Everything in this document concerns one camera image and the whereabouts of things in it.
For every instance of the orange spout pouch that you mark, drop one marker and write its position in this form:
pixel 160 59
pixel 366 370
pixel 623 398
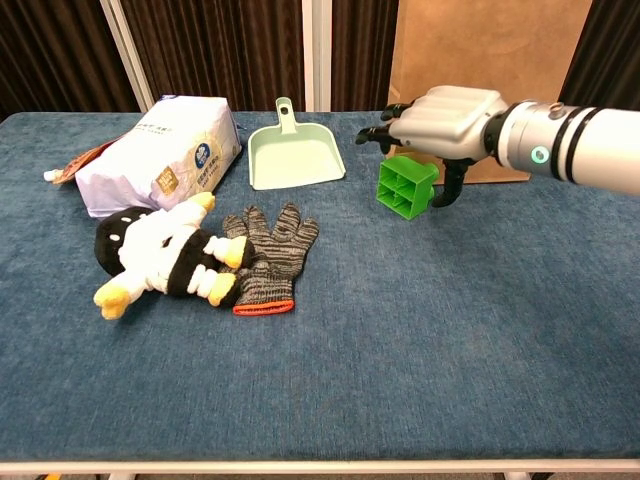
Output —
pixel 75 167

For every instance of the blue felt table cover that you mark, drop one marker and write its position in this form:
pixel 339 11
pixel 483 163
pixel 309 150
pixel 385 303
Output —
pixel 350 375

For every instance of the white metal table frame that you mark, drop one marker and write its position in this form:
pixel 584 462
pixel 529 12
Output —
pixel 320 467

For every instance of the white tissue pack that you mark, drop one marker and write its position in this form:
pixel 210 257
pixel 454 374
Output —
pixel 160 150

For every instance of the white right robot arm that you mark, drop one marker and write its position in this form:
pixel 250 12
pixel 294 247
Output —
pixel 575 140

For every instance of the dark brown pleated curtain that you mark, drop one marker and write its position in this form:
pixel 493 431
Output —
pixel 225 50
pixel 365 50
pixel 50 50
pixel 610 50

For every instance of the mint green dustpan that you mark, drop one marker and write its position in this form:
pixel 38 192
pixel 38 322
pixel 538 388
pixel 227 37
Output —
pixel 295 160

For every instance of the grey striped knit glove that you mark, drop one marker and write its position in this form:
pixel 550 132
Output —
pixel 280 250

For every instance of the brown paper shopping bag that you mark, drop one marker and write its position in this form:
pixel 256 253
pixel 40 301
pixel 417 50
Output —
pixel 490 50

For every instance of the black and white plush toy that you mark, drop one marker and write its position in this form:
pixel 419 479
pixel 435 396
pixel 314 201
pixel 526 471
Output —
pixel 150 250

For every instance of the green plastic grid block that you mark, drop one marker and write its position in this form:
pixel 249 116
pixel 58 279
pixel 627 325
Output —
pixel 400 187

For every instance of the white metal partition post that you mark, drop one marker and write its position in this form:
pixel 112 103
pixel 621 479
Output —
pixel 316 50
pixel 127 55

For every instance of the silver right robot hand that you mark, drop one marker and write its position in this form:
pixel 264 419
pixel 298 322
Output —
pixel 445 125

